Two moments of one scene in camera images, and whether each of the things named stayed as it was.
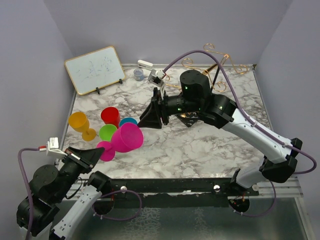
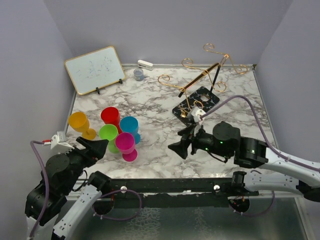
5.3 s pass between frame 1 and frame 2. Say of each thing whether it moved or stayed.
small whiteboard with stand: stayed
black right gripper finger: moved
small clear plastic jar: stayed
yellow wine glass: stayed
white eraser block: stayed
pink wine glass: moved
